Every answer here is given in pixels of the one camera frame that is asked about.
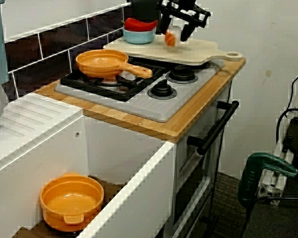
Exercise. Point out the white toy oven cabinet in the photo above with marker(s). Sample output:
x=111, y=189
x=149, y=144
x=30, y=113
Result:
x=181, y=158

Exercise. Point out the orange toy pot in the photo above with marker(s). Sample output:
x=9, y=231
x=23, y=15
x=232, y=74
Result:
x=69, y=198

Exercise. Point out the black stove knob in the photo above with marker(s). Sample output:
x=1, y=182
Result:
x=181, y=74
x=162, y=90

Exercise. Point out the orange toy frying pan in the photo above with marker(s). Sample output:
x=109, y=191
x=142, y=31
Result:
x=99, y=64

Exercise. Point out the black burner grate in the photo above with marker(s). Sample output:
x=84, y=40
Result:
x=94, y=89

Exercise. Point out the grey toy stove panel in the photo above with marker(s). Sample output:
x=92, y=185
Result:
x=144, y=106

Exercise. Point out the white aluminium extrusion bar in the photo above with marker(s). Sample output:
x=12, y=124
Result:
x=281, y=151

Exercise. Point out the toy salmon sushi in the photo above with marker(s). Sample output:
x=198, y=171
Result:
x=171, y=37

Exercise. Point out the red toy chili pepper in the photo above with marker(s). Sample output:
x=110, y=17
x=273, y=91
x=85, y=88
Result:
x=139, y=24

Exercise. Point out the black leaning panel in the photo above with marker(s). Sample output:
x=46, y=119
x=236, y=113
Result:
x=144, y=10

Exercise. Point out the light wooden cutting board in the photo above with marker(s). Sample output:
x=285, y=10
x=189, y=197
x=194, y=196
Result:
x=201, y=52

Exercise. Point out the green power drill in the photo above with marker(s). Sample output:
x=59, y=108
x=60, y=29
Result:
x=250, y=183

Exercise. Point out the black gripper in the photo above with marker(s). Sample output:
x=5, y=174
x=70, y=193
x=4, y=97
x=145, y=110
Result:
x=186, y=11

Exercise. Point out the light blue plastic bowl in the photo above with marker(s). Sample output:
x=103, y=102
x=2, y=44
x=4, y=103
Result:
x=139, y=38

